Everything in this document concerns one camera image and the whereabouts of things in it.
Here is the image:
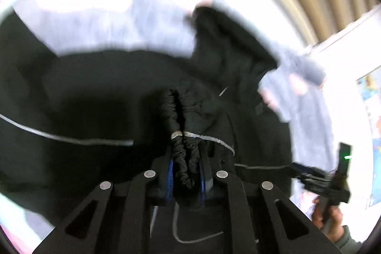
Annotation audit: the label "black jacket with grey piping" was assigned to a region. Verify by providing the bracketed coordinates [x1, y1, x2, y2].
[0, 5, 294, 254]

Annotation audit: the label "person's right hand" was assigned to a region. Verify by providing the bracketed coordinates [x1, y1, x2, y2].
[312, 197, 345, 243]

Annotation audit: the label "grey-green right sleeve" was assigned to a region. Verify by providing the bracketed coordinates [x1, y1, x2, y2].
[335, 226, 362, 254]

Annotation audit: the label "grey floral fleece blanket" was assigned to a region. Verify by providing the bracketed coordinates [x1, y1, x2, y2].
[0, 0, 336, 254]

